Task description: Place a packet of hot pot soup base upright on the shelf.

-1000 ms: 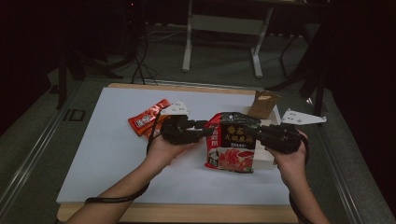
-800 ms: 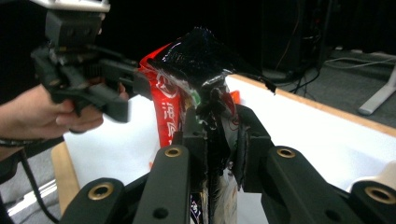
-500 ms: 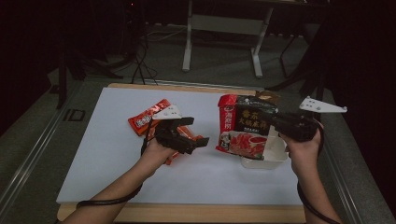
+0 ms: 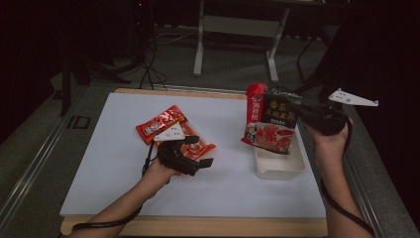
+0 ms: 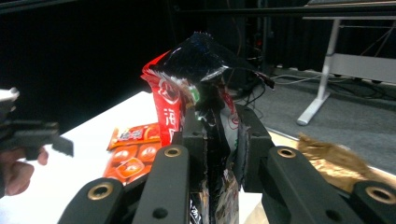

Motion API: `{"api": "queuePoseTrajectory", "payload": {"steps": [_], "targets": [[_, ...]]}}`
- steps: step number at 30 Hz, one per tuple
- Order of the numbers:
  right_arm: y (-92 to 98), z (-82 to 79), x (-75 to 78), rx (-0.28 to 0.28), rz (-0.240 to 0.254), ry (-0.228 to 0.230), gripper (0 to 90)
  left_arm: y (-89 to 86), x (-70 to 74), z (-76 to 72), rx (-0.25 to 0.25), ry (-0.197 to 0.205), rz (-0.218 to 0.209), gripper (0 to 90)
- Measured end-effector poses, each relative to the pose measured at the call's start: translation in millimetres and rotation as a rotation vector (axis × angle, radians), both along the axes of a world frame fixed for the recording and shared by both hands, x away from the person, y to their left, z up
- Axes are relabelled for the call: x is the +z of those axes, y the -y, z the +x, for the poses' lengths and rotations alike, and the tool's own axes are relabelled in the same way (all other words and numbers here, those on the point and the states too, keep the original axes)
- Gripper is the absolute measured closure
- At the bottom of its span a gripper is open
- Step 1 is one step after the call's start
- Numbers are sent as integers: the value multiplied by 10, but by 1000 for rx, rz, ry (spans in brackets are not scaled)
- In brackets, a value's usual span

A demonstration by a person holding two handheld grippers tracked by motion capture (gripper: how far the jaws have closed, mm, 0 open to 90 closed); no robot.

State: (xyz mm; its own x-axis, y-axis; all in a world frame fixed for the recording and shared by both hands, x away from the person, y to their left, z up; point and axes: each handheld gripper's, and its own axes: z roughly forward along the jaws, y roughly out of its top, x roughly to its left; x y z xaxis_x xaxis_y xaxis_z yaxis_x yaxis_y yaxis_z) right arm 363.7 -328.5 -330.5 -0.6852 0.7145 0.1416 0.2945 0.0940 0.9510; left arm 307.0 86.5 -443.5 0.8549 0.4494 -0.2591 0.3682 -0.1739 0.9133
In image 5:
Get gold foil packet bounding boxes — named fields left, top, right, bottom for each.
left=294, top=133, right=396, bottom=194

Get orange seasoning cube packet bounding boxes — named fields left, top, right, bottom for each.
left=102, top=122, right=163, bottom=187

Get white desk frame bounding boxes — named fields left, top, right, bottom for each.
left=297, top=15, right=396, bottom=127

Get black floor cables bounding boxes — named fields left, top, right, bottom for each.
left=227, top=66, right=269, bottom=108

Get red and black food packet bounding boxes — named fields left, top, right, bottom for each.
left=140, top=31, right=276, bottom=224

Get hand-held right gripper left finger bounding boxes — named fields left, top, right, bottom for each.
left=179, top=105, right=208, bottom=192

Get grey floor cable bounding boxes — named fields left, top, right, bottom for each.
left=273, top=73, right=329, bottom=87

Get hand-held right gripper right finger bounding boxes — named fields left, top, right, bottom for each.
left=235, top=104, right=276, bottom=193

